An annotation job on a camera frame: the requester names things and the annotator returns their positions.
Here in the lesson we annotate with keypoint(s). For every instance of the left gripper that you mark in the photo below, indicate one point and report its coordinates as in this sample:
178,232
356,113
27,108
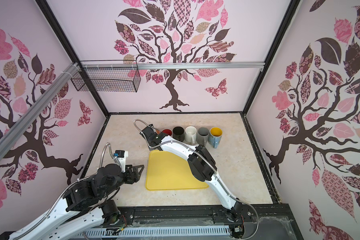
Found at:
132,179

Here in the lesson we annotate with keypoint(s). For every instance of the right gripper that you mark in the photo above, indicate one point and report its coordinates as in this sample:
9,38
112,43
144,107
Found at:
150,144

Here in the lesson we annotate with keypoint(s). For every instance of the black mug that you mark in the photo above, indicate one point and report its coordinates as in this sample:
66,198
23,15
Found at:
179,134

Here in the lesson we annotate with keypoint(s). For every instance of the white ribbed mug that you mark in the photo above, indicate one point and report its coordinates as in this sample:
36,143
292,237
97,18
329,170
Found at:
191,135

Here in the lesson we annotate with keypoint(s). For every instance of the grey mug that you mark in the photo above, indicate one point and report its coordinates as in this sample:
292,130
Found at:
203,136

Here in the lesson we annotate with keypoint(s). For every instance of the blue butterfly mug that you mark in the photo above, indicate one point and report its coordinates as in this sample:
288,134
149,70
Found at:
215,136

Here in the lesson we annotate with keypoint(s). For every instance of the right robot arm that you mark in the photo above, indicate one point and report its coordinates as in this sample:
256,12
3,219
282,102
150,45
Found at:
202,166

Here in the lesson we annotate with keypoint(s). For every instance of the yellow plastic tray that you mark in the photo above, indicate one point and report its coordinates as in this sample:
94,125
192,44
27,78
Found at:
167,172

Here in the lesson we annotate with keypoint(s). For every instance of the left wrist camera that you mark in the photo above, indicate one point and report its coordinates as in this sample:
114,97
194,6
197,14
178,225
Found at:
120,157

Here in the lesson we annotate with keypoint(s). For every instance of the white slotted cable duct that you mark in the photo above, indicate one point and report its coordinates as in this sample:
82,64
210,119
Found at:
153,232

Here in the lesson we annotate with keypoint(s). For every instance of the black wire basket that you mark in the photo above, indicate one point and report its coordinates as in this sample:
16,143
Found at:
108,76

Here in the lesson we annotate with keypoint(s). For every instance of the aluminium rail back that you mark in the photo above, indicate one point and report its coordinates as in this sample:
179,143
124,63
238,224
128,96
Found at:
177,66

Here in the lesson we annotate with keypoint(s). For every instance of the aluminium rail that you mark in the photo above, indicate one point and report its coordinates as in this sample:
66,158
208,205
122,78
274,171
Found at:
18,129
177,66

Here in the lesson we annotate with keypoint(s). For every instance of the aluminium rail left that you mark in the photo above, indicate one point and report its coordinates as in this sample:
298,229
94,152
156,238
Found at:
18,129

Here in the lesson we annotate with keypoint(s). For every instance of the black base frame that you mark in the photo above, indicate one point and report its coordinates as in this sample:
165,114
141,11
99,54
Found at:
276,221

